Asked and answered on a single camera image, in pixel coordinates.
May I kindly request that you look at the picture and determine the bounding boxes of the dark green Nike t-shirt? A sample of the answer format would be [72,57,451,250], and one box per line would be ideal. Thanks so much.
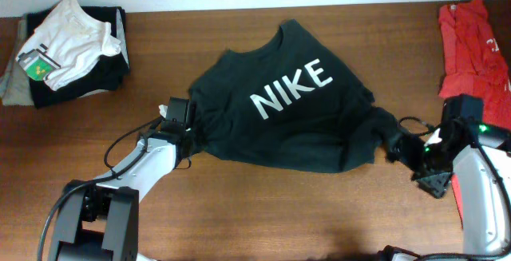
[189,20,400,173]

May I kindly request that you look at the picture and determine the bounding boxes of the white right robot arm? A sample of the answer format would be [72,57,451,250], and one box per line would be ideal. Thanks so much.
[377,94,510,261]

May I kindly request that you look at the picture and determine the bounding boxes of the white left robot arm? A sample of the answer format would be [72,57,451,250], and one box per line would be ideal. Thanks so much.
[43,109,192,261]

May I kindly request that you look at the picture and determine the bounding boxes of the black folded garment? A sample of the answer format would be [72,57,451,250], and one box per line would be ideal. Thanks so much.
[30,6,130,109]

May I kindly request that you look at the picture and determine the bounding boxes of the red t-shirt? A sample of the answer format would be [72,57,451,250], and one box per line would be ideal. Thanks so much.
[438,0,511,226]

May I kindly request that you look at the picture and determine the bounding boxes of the white folded t-shirt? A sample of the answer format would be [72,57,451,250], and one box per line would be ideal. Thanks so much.
[15,0,121,91]

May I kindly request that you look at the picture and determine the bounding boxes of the grey folded garment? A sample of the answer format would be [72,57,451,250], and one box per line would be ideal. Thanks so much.
[1,17,34,106]

